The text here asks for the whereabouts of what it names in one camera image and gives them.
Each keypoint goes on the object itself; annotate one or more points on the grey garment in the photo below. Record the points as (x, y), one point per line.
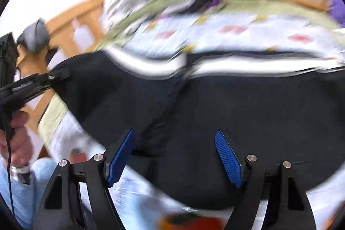
(33, 34)

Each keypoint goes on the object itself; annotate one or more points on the fruit print tablecloth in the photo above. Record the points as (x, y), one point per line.
(221, 22)

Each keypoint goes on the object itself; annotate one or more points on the black pants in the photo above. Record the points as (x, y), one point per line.
(242, 106)

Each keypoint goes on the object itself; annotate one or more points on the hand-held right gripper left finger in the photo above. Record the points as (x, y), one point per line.
(121, 157)

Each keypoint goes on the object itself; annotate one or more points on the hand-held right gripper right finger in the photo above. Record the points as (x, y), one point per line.
(227, 157)

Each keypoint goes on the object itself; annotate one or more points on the wooden bed frame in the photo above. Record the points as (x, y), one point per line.
(80, 17)

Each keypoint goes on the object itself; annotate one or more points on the person's left hand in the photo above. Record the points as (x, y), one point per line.
(23, 141)

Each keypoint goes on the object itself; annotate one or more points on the person's blue jeans leg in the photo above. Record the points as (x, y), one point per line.
(40, 170)

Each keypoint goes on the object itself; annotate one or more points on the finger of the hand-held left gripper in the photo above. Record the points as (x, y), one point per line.
(54, 77)

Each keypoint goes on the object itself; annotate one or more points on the purple plush toy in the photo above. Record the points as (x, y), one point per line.
(337, 9)

